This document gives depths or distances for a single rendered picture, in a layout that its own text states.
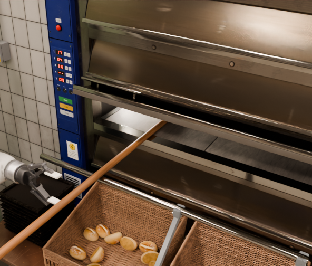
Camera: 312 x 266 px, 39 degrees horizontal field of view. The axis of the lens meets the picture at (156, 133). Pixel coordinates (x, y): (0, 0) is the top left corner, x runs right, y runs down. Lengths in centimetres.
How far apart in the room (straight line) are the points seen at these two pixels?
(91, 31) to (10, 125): 96
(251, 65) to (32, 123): 140
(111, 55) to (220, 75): 55
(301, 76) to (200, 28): 43
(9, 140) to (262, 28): 178
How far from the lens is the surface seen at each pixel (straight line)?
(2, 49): 250
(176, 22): 182
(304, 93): 174
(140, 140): 207
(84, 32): 212
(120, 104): 193
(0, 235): 258
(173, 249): 220
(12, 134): 282
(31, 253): 244
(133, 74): 201
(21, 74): 253
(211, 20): 176
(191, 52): 183
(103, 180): 187
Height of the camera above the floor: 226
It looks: 30 degrees down
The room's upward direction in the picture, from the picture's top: 1 degrees clockwise
